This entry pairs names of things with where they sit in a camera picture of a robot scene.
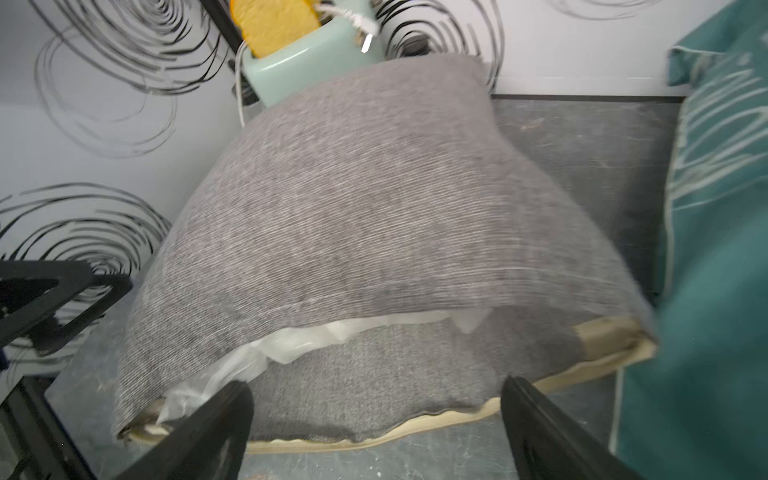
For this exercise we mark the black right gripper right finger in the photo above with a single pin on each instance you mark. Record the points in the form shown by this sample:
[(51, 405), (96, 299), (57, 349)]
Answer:
[(547, 444)]

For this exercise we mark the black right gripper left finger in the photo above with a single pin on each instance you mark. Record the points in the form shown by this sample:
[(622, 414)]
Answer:
[(210, 444)]

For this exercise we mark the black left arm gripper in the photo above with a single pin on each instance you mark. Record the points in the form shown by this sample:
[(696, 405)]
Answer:
[(32, 293)]

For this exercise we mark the teal printed pillow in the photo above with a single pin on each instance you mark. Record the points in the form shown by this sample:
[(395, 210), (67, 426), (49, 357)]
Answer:
[(698, 409)]

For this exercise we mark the grey pillow with zipper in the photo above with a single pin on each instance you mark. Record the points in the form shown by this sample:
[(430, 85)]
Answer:
[(372, 258)]

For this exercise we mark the yellow toast slice front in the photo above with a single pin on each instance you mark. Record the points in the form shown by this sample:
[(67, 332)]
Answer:
[(267, 26)]

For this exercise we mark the mint green toaster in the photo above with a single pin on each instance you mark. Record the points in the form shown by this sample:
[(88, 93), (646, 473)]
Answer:
[(347, 39)]

